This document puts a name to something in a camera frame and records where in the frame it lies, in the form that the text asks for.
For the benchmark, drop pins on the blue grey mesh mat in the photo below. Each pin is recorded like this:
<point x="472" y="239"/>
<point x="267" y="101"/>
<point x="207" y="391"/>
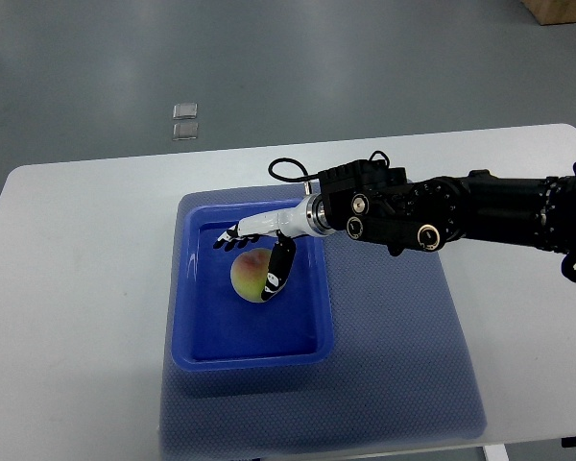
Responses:
<point x="399" y="372"/>

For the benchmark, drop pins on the upper metal floor plate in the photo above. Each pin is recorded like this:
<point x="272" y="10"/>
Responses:
<point x="188" y="110"/>

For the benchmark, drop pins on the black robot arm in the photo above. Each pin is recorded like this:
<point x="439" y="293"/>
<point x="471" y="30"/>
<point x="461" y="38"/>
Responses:
<point x="374" y="202"/>

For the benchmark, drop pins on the white table leg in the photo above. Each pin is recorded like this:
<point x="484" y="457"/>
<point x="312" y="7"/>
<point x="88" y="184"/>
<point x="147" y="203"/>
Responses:
<point x="495" y="452"/>

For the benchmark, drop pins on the metal floor plate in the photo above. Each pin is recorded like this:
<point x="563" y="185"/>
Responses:
<point x="185" y="130"/>
<point x="188" y="110"/>

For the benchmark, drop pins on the green red peach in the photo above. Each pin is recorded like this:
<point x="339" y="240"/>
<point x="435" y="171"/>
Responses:
<point x="256" y="276"/>

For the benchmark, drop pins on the wooden box corner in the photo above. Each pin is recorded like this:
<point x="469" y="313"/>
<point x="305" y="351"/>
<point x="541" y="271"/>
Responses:
<point x="552" y="12"/>

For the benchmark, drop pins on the blue plastic tray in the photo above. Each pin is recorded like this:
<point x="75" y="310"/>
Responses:
<point x="214" y="329"/>

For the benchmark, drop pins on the lower metal floor plate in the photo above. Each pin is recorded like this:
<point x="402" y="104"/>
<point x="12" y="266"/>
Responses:
<point x="185" y="130"/>

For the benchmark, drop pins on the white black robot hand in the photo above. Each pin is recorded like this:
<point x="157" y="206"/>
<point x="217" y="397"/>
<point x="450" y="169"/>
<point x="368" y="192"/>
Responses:
<point x="284" y="225"/>

